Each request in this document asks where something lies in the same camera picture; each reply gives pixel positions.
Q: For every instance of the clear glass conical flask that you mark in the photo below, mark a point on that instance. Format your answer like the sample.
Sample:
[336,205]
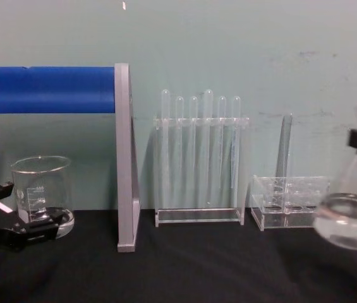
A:
[345,217]

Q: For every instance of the clear glass beaker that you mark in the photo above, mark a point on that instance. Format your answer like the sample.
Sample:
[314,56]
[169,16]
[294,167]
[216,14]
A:
[55,186]

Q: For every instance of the clear acrylic tube rack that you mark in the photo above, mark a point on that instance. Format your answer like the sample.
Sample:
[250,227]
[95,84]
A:
[304,189]

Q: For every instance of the tall grey translucent tube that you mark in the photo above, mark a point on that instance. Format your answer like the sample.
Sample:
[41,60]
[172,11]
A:
[284,148]

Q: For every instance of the grey stand with blue bar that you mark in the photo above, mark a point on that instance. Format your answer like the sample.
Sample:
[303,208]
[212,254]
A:
[124,158]

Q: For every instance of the clear plastic transfer pipette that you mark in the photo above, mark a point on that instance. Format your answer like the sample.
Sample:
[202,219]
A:
[179,107]
[193,107]
[165,104]
[208,104]

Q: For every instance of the clear acrylic pipette rack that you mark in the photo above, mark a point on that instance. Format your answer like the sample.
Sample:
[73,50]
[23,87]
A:
[197,217]

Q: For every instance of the black table cloth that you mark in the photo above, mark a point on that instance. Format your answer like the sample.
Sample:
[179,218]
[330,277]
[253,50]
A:
[197,271]

